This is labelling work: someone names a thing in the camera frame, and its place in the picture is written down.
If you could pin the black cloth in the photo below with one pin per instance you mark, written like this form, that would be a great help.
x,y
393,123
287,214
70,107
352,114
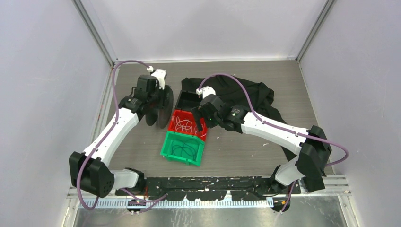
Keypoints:
x,y
230,92

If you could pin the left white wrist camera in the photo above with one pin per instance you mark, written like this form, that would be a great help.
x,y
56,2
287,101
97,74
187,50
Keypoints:
x,y
159,74

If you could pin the red plastic bin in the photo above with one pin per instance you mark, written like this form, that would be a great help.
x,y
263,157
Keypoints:
x,y
184,123

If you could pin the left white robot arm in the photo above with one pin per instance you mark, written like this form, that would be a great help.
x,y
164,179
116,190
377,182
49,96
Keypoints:
x,y
89,170

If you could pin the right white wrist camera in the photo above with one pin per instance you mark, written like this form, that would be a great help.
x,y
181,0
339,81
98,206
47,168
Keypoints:
x,y
205,91

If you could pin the black plastic bin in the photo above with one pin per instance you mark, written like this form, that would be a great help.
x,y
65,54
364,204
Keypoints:
x,y
187,100

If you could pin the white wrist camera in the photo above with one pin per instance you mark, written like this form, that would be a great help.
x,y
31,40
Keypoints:
x,y
205,91
159,74

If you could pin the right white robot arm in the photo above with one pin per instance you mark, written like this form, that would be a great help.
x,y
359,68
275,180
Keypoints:
x,y
308,146

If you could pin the green plastic bin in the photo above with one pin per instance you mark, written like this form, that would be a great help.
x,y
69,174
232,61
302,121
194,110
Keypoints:
x,y
183,148

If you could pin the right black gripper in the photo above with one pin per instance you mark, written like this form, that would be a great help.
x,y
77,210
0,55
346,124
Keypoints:
x,y
210,125

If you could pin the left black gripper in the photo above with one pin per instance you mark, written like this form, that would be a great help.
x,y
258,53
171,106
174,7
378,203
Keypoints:
x,y
161,92

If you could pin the grey perforated cable spool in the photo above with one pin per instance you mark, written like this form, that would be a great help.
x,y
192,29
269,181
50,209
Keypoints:
x,y
162,115

